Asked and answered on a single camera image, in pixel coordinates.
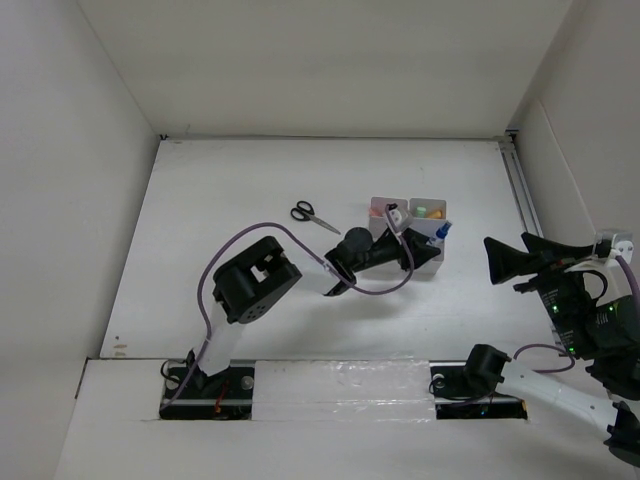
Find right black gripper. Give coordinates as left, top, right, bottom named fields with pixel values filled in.
left=482, top=229, right=594, bottom=355

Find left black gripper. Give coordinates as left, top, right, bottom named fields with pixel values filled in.
left=350, top=226, right=438, bottom=273

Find clear glue bottle blue cap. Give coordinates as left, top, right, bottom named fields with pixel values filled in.
left=427, top=221, right=452, bottom=247

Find black handled scissors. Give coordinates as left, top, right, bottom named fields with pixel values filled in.
left=290, top=200, right=341, bottom=235

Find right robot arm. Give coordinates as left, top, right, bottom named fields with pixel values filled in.
left=462, top=230, right=639, bottom=467

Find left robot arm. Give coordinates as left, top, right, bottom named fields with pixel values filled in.
left=184, top=222, right=443, bottom=397

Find right white organizer box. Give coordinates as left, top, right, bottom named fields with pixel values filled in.
left=408, top=198, right=447, bottom=276

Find white organizer box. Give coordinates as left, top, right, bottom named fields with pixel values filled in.
left=408, top=198, right=447, bottom=276
left=368, top=197, right=413, bottom=240

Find left white organizer box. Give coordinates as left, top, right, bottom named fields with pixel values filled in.
left=368, top=197, right=413, bottom=240

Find white taped panel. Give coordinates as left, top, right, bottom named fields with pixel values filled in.
left=251, top=360, right=436, bottom=424

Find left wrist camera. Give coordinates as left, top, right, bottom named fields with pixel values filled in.
left=385, top=203, right=414, bottom=233

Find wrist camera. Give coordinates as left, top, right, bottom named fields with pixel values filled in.
left=385, top=203, right=414, bottom=233
left=569, top=229, right=634, bottom=272

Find aluminium rail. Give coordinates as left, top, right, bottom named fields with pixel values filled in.
left=495, top=130, right=543, bottom=236

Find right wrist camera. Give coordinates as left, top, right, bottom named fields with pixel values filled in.
left=569, top=229, right=634, bottom=272

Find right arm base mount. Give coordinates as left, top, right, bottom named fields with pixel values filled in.
left=428, top=365, right=528, bottom=420

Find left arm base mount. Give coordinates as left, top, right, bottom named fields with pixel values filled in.
left=159, top=364, right=255, bottom=421

